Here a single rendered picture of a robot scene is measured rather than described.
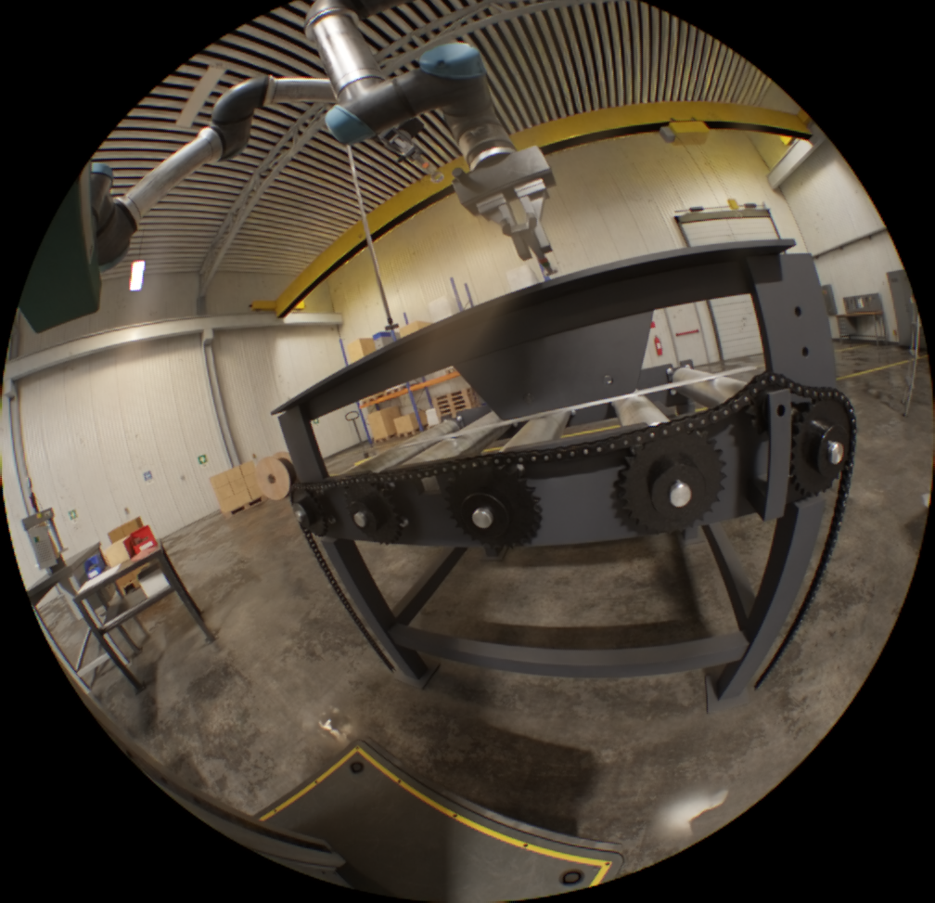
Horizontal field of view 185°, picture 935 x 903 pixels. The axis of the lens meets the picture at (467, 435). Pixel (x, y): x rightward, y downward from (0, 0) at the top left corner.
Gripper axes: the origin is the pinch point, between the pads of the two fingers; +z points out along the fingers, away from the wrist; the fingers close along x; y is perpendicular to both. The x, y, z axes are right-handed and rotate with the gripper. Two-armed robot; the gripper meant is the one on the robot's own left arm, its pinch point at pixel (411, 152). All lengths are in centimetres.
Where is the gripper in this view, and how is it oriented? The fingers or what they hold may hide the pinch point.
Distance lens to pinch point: 87.4
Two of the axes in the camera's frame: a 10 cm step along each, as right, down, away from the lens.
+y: -7.4, 4.5, 5.0
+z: 4.0, 8.9, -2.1
